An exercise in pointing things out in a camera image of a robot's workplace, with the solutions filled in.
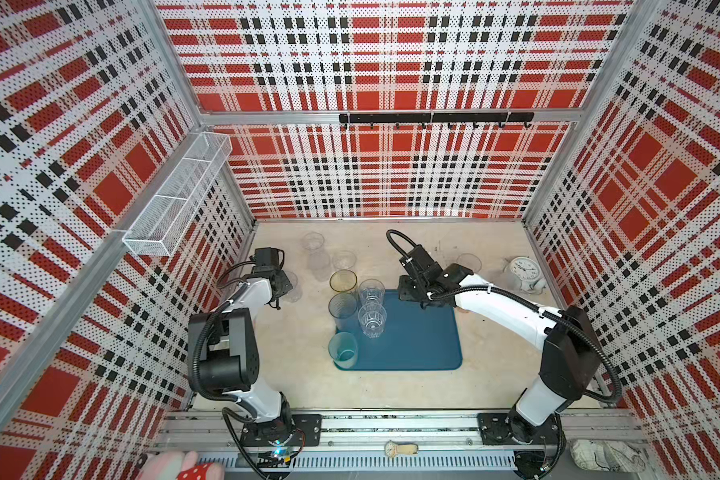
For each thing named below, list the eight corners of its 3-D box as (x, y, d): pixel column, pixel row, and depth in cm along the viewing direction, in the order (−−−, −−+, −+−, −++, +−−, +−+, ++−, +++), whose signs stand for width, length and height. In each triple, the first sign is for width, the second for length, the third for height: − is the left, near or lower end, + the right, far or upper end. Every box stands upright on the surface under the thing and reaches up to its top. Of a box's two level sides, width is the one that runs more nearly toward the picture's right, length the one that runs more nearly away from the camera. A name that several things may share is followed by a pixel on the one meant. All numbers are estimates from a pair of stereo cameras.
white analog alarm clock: (512, 297, 102) (519, 288, 97) (502, 266, 110) (508, 256, 105) (540, 297, 102) (548, 287, 97) (527, 266, 110) (534, 256, 105)
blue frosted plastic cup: (333, 335, 92) (327, 315, 81) (335, 312, 97) (330, 291, 86) (357, 335, 92) (354, 315, 81) (358, 312, 97) (355, 291, 86)
